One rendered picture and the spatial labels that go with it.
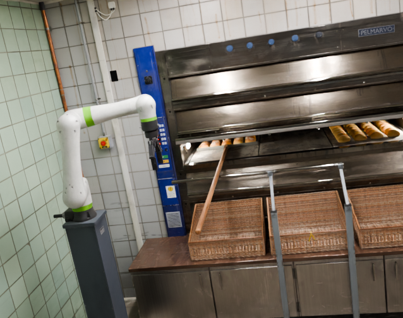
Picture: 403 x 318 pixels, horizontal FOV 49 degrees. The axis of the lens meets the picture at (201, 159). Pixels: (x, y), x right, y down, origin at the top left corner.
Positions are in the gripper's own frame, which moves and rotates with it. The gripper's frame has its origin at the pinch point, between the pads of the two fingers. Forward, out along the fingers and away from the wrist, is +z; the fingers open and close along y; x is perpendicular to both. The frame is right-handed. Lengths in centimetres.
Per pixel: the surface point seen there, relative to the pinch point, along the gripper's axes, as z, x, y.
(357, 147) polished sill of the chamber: 32, 128, -99
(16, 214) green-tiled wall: 21, -100, -5
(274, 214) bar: 55, 60, -40
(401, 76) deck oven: -16, 162, -99
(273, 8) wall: -78, 79, -99
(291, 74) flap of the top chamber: -30, 86, -99
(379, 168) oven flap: 51, 142, -98
